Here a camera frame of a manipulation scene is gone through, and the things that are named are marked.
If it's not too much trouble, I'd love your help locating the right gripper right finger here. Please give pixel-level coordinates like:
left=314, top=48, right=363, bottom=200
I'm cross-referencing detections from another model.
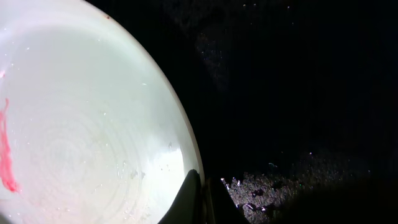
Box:
left=205, top=179, right=249, bottom=224

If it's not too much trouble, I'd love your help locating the round black tray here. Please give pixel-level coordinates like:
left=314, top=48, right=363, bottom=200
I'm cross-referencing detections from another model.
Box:
left=94, top=1, right=397, bottom=223

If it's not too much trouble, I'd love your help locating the light blue plate top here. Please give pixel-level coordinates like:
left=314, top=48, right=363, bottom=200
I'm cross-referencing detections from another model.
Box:
left=1, top=0, right=203, bottom=223

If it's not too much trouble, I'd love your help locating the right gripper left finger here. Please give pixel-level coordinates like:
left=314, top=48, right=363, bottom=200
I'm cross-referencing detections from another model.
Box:
left=159, top=169, right=202, bottom=224

